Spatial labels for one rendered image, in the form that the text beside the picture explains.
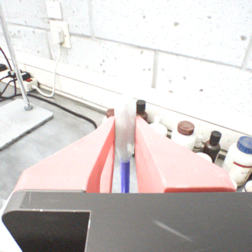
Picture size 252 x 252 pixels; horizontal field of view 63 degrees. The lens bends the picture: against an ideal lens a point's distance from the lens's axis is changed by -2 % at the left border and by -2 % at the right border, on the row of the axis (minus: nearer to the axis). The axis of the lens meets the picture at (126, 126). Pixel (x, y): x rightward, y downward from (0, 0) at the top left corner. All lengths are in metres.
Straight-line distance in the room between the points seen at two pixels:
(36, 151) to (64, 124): 0.14
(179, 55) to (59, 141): 0.41
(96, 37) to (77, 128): 0.29
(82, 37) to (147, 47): 0.25
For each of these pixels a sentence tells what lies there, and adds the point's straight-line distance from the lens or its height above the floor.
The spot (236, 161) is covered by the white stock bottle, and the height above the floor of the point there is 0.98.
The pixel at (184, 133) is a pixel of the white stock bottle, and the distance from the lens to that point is 0.51.
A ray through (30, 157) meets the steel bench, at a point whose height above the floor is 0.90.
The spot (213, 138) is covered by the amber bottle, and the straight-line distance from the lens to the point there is 0.53.
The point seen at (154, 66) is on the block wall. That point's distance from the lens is 0.63.
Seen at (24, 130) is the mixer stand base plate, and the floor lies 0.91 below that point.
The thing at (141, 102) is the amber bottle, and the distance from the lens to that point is 0.59.
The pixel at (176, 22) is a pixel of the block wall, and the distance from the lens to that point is 0.58.
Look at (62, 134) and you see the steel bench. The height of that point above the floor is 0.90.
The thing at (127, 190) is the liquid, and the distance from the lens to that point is 0.16.
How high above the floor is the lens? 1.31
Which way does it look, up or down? 37 degrees down
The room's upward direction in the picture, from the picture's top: straight up
